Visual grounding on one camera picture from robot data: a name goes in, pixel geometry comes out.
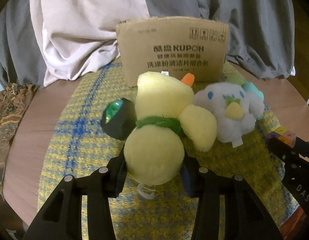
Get brown patterned cloth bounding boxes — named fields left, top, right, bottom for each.
left=0, top=83, right=38, bottom=194

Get black green round toy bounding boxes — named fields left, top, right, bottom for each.
left=101, top=98, right=137, bottom=141

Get brown cardboard box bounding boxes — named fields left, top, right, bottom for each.
left=116, top=16, right=230, bottom=87

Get yellow duck plush toy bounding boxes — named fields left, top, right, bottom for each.
left=124, top=72, right=217, bottom=186

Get beige pink bed sheet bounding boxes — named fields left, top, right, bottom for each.
left=30, top=0, right=149, bottom=87

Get white dog plush toy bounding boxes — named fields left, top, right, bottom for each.
left=194, top=82, right=265, bottom=148

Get yellow blue woven mat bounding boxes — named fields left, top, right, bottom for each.
left=38, top=62, right=302, bottom=239

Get colourful cube blocks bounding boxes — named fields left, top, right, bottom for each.
left=266, top=127, right=297, bottom=147

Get grey bed sheet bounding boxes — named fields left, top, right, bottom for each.
left=0, top=0, right=295, bottom=87

